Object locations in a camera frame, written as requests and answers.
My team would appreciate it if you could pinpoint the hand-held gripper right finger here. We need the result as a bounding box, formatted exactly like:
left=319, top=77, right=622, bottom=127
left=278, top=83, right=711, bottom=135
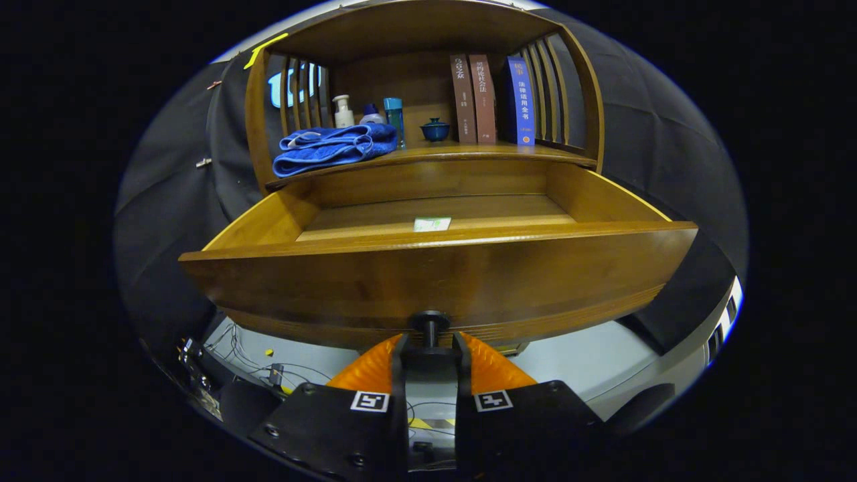
left=454, top=331, right=608, bottom=482

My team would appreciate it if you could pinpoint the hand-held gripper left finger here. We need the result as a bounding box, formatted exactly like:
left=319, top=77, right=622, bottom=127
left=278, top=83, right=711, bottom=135
left=248, top=333, right=410, bottom=482

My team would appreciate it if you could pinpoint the black drawer knob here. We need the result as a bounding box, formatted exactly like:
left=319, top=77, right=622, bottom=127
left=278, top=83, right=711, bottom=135
left=405, top=310, right=461, bottom=368

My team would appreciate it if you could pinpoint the wooden drawer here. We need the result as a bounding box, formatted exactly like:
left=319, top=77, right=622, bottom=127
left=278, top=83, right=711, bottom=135
left=178, top=161, right=699, bottom=350

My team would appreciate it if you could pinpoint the wooden countertop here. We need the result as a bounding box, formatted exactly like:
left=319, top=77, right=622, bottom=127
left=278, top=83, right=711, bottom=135
left=264, top=143, right=598, bottom=190

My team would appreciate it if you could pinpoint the wooden cabinet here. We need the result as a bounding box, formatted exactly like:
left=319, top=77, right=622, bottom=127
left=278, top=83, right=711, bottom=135
left=244, top=0, right=605, bottom=195

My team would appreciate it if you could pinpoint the folded blue towel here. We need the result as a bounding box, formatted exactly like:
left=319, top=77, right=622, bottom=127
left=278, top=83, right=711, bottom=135
left=272, top=123, right=398, bottom=178

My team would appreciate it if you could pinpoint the teal translucent bottle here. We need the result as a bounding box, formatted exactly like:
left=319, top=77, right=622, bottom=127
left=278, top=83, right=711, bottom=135
left=383, top=98, right=406, bottom=149

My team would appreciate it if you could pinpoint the white device with dark slots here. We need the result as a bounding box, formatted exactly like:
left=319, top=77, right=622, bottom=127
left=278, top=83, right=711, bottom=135
left=703, top=276, right=744, bottom=366

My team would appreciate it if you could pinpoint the dark brown book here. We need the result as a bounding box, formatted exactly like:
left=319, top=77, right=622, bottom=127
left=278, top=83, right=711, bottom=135
left=450, top=54, right=477, bottom=145

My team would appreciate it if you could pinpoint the reddish brown book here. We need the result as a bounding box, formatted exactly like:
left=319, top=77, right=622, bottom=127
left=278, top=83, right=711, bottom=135
left=469, top=54, right=497, bottom=145

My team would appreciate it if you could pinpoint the blue book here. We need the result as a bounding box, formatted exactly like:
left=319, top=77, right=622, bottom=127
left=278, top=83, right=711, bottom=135
left=505, top=56, right=536, bottom=147

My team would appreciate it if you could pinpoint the black backdrop cloth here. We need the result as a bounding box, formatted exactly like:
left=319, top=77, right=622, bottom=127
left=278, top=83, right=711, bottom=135
left=112, top=7, right=749, bottom=355

